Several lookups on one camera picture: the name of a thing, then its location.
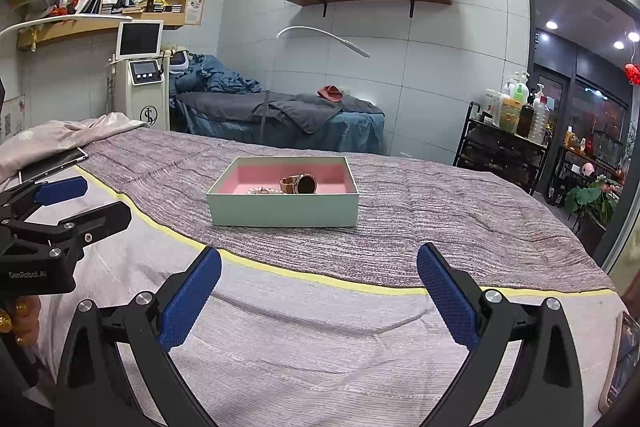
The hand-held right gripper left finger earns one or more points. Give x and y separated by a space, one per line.
192 297

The smartphone on bed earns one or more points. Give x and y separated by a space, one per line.
55 163

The white blue device head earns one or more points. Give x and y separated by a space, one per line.
180 62

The wall poster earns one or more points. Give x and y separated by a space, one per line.
198 2

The green potted plant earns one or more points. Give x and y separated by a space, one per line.
585 197

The purple woven bedspread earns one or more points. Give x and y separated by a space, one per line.
450 217

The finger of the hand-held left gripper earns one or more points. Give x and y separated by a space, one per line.
60 190
100 217

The person's left hand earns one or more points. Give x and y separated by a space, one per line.
27 317

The white beauty machine with screen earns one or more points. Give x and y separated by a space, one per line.
150 112

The mint green box pink lining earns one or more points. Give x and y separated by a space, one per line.
280 209

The black trolley cart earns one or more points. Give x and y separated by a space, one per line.
500 157

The beige satin quilt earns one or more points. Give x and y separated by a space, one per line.
75 137

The blue covered massage bed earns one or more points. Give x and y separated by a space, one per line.
350 132

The red cloth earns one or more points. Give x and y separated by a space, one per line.
330 93

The rose gold wristwatch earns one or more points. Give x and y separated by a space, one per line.
306 185

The red hanging ornament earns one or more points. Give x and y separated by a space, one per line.
633 73

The grey towel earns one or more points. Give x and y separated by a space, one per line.
305 112

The pink case smartphone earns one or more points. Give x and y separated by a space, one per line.
622 357

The group of bottles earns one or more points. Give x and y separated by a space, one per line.
510 117

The crumpled blue quilt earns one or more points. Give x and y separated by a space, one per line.
220 79

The dark door frame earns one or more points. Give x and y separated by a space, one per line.
529 7

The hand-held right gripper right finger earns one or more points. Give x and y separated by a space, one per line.
445 292

